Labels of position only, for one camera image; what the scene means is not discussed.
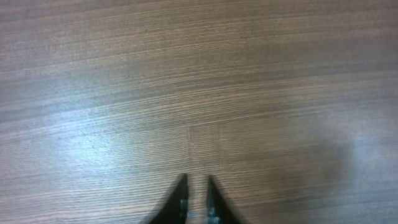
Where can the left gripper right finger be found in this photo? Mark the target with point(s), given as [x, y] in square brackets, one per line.
[217, 208]

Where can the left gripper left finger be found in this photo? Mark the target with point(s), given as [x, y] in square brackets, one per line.
[174, 209]

